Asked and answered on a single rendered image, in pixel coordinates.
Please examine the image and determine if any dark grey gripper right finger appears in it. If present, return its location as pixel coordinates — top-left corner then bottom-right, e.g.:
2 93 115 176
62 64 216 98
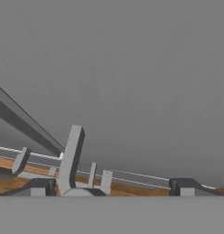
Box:
168 177 224 197

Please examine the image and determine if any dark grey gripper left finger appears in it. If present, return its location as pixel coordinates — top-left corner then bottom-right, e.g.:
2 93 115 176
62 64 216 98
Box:
0 177 58 197

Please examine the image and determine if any grey stool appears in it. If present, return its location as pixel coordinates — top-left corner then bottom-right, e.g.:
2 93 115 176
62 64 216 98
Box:
57 124 107 197
87 161 113 196
0 146 32 178

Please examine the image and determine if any dark grey fridge door handle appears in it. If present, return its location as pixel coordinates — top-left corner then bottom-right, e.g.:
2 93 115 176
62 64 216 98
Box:
0 81 66 157

